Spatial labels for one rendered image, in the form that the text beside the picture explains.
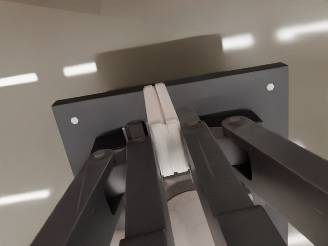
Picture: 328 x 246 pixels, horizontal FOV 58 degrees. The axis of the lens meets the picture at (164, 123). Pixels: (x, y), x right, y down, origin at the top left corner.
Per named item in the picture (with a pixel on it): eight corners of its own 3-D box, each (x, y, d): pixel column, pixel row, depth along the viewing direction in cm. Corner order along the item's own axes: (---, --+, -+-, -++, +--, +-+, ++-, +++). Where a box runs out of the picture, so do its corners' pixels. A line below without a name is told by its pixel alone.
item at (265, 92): (251, 184, 108) (288, 248, 80) (115, 207, 108) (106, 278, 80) (243, 45, 89) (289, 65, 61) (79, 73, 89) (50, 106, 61)
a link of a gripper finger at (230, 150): (187, 149, 13) (254, 133, 13) (172, 109, 17) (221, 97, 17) (193, 177, 13) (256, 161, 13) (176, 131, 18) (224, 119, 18)
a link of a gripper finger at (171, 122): (163, 123, 14) (178, 119, 14) (153, 84, 20) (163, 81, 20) (176, 174, 15) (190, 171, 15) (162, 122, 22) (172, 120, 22)
